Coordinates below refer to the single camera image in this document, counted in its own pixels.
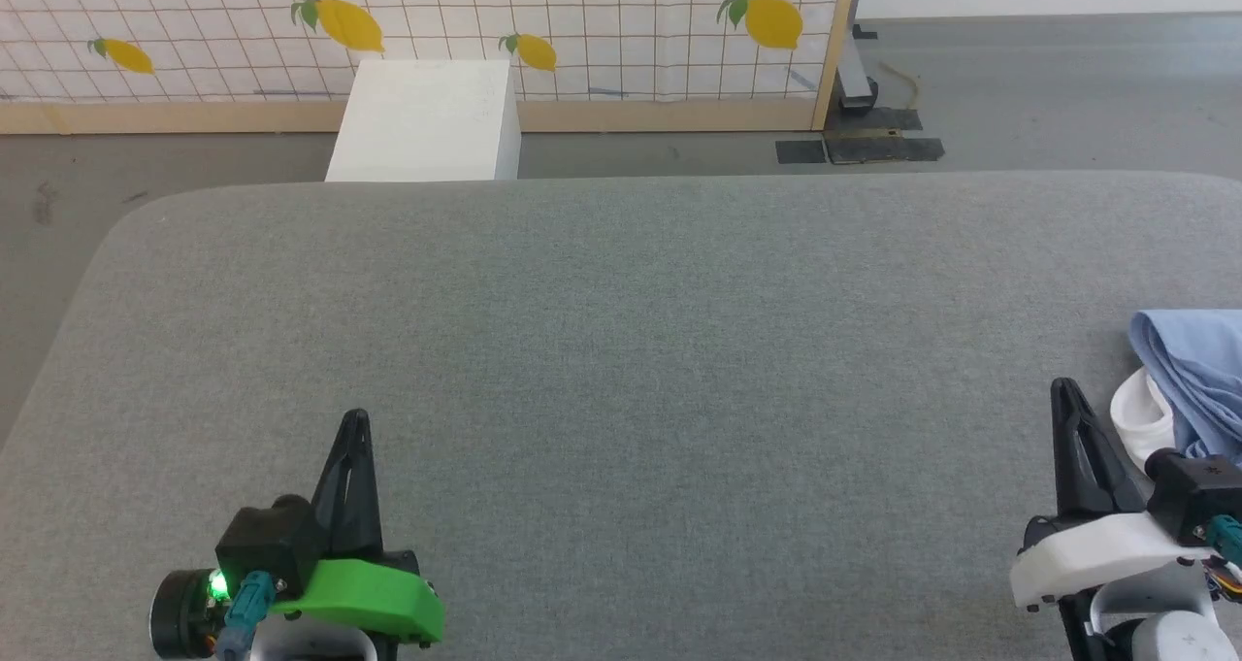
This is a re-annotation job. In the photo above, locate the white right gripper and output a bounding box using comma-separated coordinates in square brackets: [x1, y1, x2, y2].
[1008, 377, 1221, 613]

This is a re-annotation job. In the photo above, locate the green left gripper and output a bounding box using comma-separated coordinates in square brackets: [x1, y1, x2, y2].
[148, 408, 448, 661]

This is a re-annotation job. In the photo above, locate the light blue polo shirt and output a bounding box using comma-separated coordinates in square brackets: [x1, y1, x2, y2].
[1108, 309, 1242, 475]

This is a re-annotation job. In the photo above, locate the long black floor mat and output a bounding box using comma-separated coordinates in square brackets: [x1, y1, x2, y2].
[825, 134, 946, 166]

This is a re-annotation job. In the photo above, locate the white rectangular box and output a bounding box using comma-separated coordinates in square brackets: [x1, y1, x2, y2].
[324, 58, 524, 183]

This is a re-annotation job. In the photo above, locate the dark floor plate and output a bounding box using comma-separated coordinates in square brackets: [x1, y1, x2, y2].
[838, 107, 924, 135]

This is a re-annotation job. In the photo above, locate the grey metal stand foot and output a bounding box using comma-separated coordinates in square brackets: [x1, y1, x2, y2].
[835, 24, 880, 115]

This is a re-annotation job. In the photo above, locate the teal right camera connector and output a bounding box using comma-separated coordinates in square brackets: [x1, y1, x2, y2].
[1207, 514, 1242, 566]

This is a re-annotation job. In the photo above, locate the teal camera connector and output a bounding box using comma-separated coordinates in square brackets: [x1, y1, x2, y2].
[217, 571, 279, 660]
[1207, 514, 1242, 566]

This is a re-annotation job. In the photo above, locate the teal left camera connector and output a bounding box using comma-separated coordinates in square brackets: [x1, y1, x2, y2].
[217, 571, 279, 660]

